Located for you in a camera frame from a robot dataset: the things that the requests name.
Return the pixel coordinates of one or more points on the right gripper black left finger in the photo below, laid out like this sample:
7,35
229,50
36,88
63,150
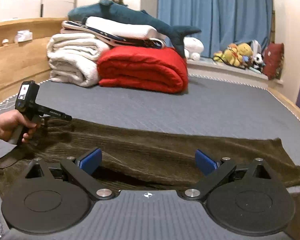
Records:
74,170

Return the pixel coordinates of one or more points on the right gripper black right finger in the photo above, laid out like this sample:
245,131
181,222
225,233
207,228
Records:
225,179

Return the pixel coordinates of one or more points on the brown corduroy pants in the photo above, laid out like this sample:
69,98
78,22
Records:
140,160

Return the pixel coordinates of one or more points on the person left hand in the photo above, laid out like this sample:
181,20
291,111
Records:
10,120

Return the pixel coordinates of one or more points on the grey bed mattress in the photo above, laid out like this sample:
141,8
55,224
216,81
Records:
210,107

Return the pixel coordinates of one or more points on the white folded blanket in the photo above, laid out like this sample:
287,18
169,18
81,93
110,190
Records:
73,58

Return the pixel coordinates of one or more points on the white tissue box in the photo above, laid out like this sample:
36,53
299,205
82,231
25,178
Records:
23,36

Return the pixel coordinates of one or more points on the panda plush toy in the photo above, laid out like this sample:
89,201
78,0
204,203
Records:
258,62

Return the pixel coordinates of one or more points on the yellow plush toy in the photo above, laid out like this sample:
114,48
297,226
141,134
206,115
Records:
239,56

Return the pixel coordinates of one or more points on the white folded pillow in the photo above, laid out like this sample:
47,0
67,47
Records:
124,30

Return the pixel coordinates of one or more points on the red folded quilt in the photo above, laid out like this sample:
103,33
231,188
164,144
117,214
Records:
160,70

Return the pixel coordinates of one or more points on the blue shark plush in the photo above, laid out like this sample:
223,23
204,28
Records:
119,13

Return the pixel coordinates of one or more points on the white plush toy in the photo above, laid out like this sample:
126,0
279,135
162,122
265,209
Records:
193,48

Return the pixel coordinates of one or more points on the dark red cushion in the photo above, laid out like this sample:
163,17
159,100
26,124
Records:
273,60

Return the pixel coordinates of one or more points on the blue curtain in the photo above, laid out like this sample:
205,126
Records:
222,22

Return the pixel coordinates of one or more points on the wooden bed frame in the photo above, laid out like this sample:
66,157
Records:
28,60

